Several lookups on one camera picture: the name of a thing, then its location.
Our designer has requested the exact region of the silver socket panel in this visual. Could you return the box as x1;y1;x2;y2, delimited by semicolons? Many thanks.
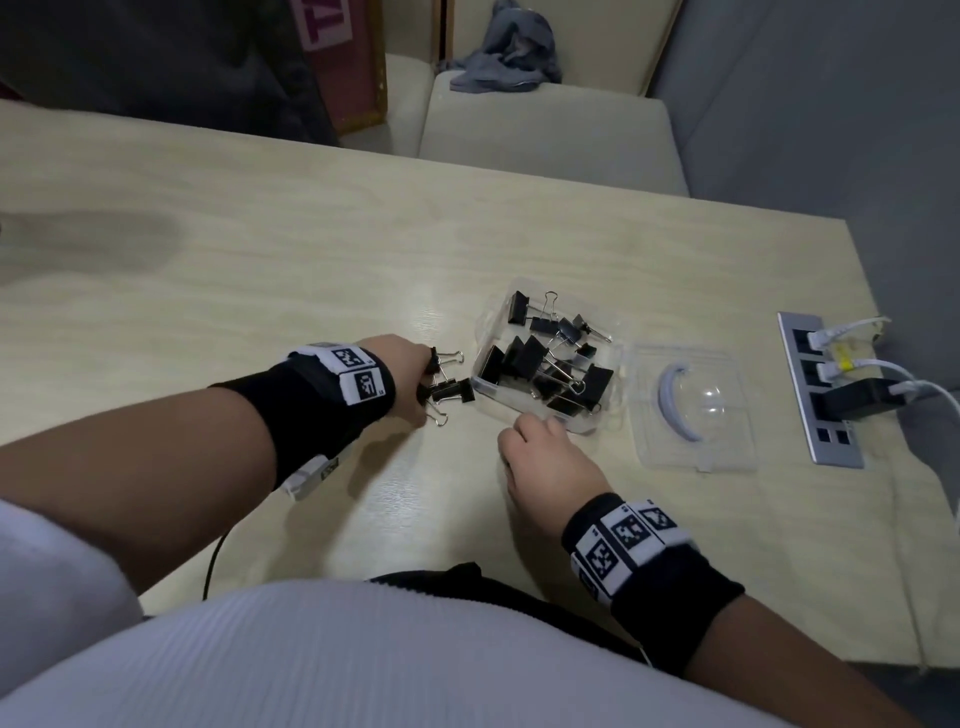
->
776;311;866;470

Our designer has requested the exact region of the person's right hand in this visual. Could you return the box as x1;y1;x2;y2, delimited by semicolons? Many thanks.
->
497;413;628;538

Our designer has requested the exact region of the black waist strap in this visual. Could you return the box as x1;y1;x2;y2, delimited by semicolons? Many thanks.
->
367;562;648;663

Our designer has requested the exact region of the person's left hand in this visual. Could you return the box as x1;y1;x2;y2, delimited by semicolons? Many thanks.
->
374;335;442;429

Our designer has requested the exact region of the crumpled grey cloth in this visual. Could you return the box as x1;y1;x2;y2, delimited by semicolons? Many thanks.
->
449;0;564;96

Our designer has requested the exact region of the red board with gold trim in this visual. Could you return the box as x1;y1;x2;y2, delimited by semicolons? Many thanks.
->
288;0;390;139

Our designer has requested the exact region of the black left wristband with markers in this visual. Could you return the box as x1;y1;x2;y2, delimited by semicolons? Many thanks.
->
209;342;397;489

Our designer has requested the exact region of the white plug with yellow tag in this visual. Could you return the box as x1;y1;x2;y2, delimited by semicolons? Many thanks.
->
817;356;913;384

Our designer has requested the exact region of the white plug with cable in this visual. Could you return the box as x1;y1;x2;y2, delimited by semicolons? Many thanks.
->
809;315;894;353

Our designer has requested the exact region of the beige upholstered chair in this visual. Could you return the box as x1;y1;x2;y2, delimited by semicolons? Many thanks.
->
416;0;691;199
344;0;453;160

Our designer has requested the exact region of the person's left forearm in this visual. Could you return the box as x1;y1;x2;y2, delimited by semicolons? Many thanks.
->
0;389;275;594

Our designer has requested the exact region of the transparent plastic box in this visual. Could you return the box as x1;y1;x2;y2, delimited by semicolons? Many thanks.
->
468;277;628;437

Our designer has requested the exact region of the thin black cable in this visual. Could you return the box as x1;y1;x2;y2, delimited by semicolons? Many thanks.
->
200;524;238;603

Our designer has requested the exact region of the transparent plastic lid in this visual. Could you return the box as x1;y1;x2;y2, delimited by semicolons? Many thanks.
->
626;341;759;476

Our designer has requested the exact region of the dark grey fabric chair back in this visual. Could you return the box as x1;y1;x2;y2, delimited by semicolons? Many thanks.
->
0;0;341;148

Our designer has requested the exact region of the white charger cable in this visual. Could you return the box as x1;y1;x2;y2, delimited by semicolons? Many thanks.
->
892;378;960;526

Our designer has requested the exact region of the black charger adapter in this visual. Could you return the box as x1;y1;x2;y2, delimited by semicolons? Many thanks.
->
813;378;903;422

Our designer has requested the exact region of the person's right forearm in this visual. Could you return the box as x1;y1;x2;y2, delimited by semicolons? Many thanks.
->
682;592;924;728

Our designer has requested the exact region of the pink lettered label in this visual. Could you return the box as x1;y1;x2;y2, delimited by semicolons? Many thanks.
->
288;0;355;53

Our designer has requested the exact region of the white ribbed shirt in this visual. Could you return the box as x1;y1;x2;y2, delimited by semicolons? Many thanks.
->
0;498;796;728

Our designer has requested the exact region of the pile of black binder clips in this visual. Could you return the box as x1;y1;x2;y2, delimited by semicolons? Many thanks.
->
478;290;616;418

